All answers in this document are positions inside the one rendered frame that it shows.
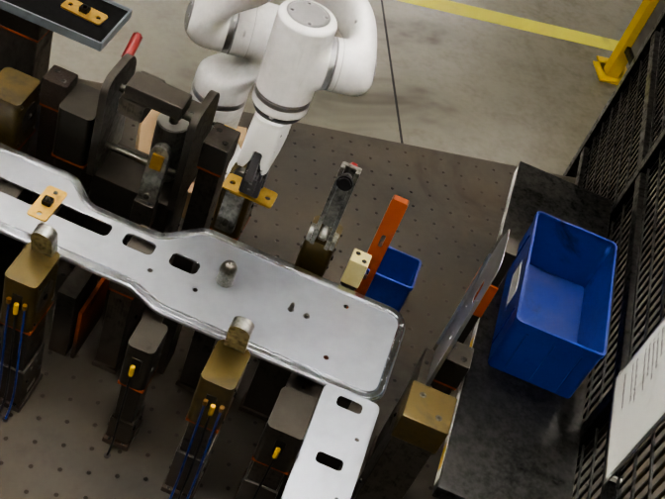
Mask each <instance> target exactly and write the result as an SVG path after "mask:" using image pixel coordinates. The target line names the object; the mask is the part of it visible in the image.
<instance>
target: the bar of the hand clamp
mask: <svg viewBox="0 0 665 499"><path fill-rule="evenodd" d="M361 170H362V169H361V168H359V167H357V166H355V165H352V164H350V163H348V162H346V161H343V162H342V164H341V167H340V169H339V171H338V174H337V176H336V179H335V181H334V183H333V186H332V190H331V192H330V195H329V197H328V199H327V202H326V204H325V207H324V209H323V212H322V214H321V217H320V219H319V221H318V223H317V225H316V228H315V230H314V233H313V235H312V237H311V240H310V244H312V245H313V244H314V242H315V239H316V237H317V235H318V232H319V230H320V228H321V226H322V224H324V225H327V226H329V227H331V228H332V230H331V233H330V235H329V237H328V240H327V242H326V245H325V247H324V250H328V249H329V246H330V244H331V242H332V239H333V236H334V234H335V231H336V229H337V227H338V224H339V222H340V220H341V217H342V215H343V212H344V210H345V208H346V205H347V203H348V201H349V198H350V196H351V194H352V191H353V189H354V187H355V184H356V182H357V180H358V177H359V175H360V173H361Z"/></svg>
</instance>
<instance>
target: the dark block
mask: <svg viewBox="0 0 665 499"><path fill-rule="evenodd" d="M239 136H240V132H239V131H237V130H235V129H232V128H230V127H228V126H225V125H223V124H221V123H219V122H216V124H215V125H214V127H213V128H212V130H211V131H210V133H209V134H208V136H207V137H206V139H205V140H204V141H203V144H202V148H201V151H200V155H199V158H198V162H197V168H198V172H197V175H196V179H195V183H194V186H193V190H192V193H191V197H190V201H189V204H188V208H187V212H186V215H185V219H184V222H183V226H182V230H181V231H183V230H189V229H194V228H208V229H209V228H210V225H211V222H212V218H213V215H214V212H215V209H216V205H217V202H218V199H219V195H220V192H221V189H222V184H223V182H224V179H225V176H226V172H227V169H228V166H229V163H230V161H231V160H232V158H233V156H234V154H235V151H236V148H237V144H238V139H239ZM172 266H175V267H177V268H179V269H182V270H184V271H186V272H188V273H192V274H193V273H196V270H197V267H198V264H197V263H195V262H193V261H191V260H188V259H186V258H184V257H181V256H179V255H175V256H174V259H173V261H172Z"/></svg>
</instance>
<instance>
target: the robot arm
mask: <svg viewBox="0 0 665 499"><path fill-rule="evenodd" d="M270 1H271V0H190V2H189V5H188V7H187V10H186V14H185V19H184V26H185V31H186V34H187V36H188V37H189V39H190V40H191V41H192V42H193V43H195V44H196V45H198V46H200V47H202V48H204V49H207V50H214V51H218V52H219V53H216V54H213V55H210V56H208V57H206V58H204V59H203V60H202V61H201V62H200V64H199V66H198V68H197V70H196V73H195V76H194V79H193V83H192V86H191V90H190V93H189V94H191V95H192V99H193V100H195V101H197V102H200V103H202V101H203V100H204V98H205V97H206V95H207V94H208V93H209V91H210V90H214V91H216V92H219V93H220V99H219V103H218V106H217V110H216V114H215V117H214V121H213V122H219V123H222V124H225V125H227V126H229V127H232V128H234V129H237V127H238V122H239V119H240V117H241V114H242V111H243V108H244V105H245V102H246V99H247V96H248V94H249V91H250V89H251V87H252V85H253V84H254V83H255V85H254V88H253V91H252V100H253V106H254V109H255V110H256V111H255V114H254V116H253V118H252V121H251V123H250V126H249V128H248V131H247V134H246V136H245V139H244V142H243V145H242V148H241V149H240V147H239V145H238V144H237V148H236V151H235V154H234V156H233V158H232V160H231V161H230V163H229V166H228V169H227V172H226V176H225V179H224V181H225V180H226V178H227V176H228V175H229V173H230V171H231V169H232V167H233V166H234V164H235V163H236V162H237V165H240V166H244V165H245V164H247V166H246V169H245V172H244V174H243V177H242V180H241V183H240V186H239V189H238V191H239V192H241V193H244V194H246V195H248V196H250V197H253V198H257V197H258V195H259V192H260V189H262V188H263V186H264V184H265V181H266V178H267V175H268V172H269V168H270V166H271V165H272V163H273V161H274V160H275V158H276V156H277V155H278V154H279V152H280V150H281V148H282V146H283V144H284V142H285V140H286V138H287V135H288V133H289V130H290V128H291V125H292V124H294V123H297V122H298V121H300V120H301V118H302V117H304V116H305V115H306V114H307V112H308V109H309V106H310V104H311V101H312V98H313V95H314V92H315V91H317V90H326V91H329V92H333V93H338V94H343V95H348V96H359V95H362V94H364V93H366V92H367V91H368V89H369V88H370V86H371V85H372V82H373V79H374V76H375V69H376V63H377V62H376V57H377V28H376V21H375V16H374V13H373V10H372V8H371V5H370V3H369V1H368V0H286V1H284V2H283V3H281V5H280V6H279V5H276V4H273V3H269V2H270ZM336 29H338V30H339V32H340V34H341V36H342V38H338V37H335V36H334V35H335V32H336Z"/></svg>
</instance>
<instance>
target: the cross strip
mask: <svg viewBox="0 0 665 499"><path fill-rule="evenodd" d="M339 396H342V397H344V398H346V399H349V400H351V401H353V402H356V403H358V404H360V405H361V406H362V411H361V413H360V414H356V413H353V412H351V411H349V410H346V409H344V408H342V407H339V406H338V405H337V404H336V400H337V398H338V397H339ZM378 414H379V407H378V405H377V404H375V403H373V402H371V401H368V400H366V399H364V398H361V397H359V396H357V395H355V394H352V393H350V392H348V391H345V390H343V389H341V388H338V387H336V386H334V385H331V384H328V385H326V386H325V387H324V389H323V392H322V394H321V396H320V399H319V402H318V404H317V407H316V409H315V412H314V415H313V417H312V420H311V422H310V425H309V427H308V430H307V433H306V435H305V437H304V439H303V442H302V445H301V447H300V450H299V452H298V455H297V458H296V460H295V463H294V465H293V468H292V470H291V473H290V476H289V478H288V481H287V483H286V486H285V489H284V491H283V494H282V496H281V499H334V498H335V497H337V498H338V499H350V498H351V495H352V492H353V489H354V486H355V483H356V480H357V477H358V474H359V471H360V468H361V465H362V462H363V460H364V456H365V453H366V450H367V447H368V444H369V441H370V438H371V435H372V432H373V429H374V426H375V423H376V420H377V417H378ZM355 438H358V439H359V442H356V441H355V440H354V439H355ZM319 451H321V452H324V453H326V454H328V455H331V456H333V457H335V458H337V459H340V460H341V461H342V462H343V467H342V470H341V471H337V470H334V469H332V468H330V467H328V466H325V465H323V464H321V463H318V462H317V461H316V456H317V453H318V452H319Z"/></svg>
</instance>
